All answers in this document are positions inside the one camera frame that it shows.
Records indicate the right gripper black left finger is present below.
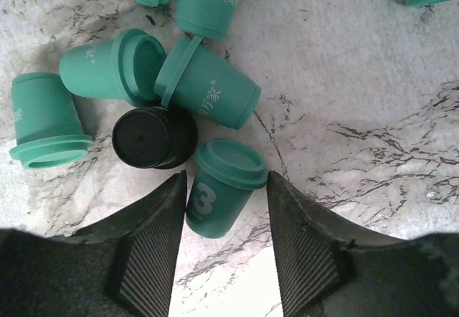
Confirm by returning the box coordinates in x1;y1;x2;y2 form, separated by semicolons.
1;172;187;316

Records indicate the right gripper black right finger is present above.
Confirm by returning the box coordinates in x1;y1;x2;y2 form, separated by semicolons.
267;171;458;316

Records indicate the green capsule number 3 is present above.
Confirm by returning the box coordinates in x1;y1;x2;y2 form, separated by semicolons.
186;138;268;239

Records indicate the black coffee capsule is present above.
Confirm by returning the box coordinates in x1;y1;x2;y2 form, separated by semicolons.
112;105;198;170

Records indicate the green capsule front left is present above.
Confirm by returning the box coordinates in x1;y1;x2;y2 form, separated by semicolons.
9;72;93;169

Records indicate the green capsule far left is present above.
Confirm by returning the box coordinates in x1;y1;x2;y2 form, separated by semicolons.
59;29;166;108

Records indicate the green capsule with chinese text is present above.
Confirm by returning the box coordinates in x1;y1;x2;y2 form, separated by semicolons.
153;36;261;130

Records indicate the green capsule lying upper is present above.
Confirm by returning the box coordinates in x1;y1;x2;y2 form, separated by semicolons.
176;0;241;41

